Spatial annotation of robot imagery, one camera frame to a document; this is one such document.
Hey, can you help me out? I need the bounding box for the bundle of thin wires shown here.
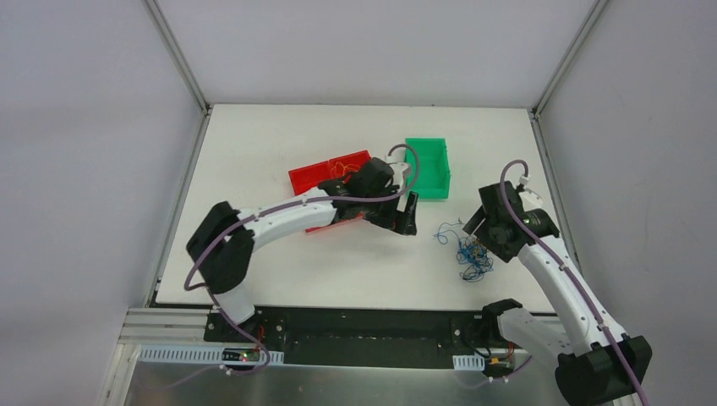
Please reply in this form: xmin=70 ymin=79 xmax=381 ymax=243
xmin=434 ymin=221 xmax=497 ymax=283

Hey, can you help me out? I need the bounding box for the yellow thin wire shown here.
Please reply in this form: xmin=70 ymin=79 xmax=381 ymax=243
xmin=329 ymin=159 xmax=363 ymax=178

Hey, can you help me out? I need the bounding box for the red two-compartment plastic bin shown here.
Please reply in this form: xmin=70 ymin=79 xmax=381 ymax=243
xmin=287 ymin=149 xmax=374 ymax=234

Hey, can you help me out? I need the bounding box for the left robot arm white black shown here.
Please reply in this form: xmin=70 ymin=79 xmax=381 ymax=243
xmin=186 ymin=157 xmax=419 ymax=343

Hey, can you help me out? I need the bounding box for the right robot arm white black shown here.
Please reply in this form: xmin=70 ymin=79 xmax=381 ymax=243
xmin=463 ymin=181 xmax=653 ymax=405

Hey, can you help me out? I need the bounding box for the green plastic bin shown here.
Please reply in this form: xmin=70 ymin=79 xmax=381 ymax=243
xmin=405 ymin=138 xmax=451 ymax=200

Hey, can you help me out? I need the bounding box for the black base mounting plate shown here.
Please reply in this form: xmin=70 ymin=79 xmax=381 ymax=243
xmin=204 ymin=304 xmax=536 ymax=371

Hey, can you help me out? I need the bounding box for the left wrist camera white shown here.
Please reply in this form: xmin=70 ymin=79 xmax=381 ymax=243
xmin=388 ymin=162 xmax=413 ymax=188

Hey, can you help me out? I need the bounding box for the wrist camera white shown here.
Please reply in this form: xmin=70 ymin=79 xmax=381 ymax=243
xmin=388 ymin=162 xmax=413 ymax=188
xmin=517 ymin=174 xmax=544 ymax=207

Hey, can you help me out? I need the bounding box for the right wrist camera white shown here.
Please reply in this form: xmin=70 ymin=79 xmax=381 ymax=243
xmin=517 ymin=174 xmax=544 ymax=207

